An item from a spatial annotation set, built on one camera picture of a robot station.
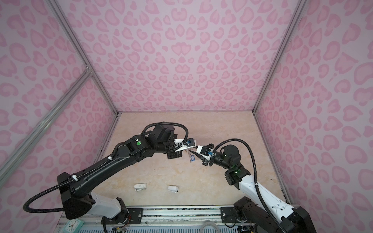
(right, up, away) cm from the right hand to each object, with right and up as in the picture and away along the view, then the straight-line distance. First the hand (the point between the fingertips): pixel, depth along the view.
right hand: (193, 146), depth 69 cm
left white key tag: (-30, -24, +11) cm, 40 cm away
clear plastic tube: (+8, -38, +3) cm, 39 cm away
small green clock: (-57, -38, +1) cm, 68 cm away
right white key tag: (-11, -25, +11) cm, 29 cm away
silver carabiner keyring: (-2, -4, 0) cm, 4 cm away
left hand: (-3, +2, +1) cm, 4 cm away
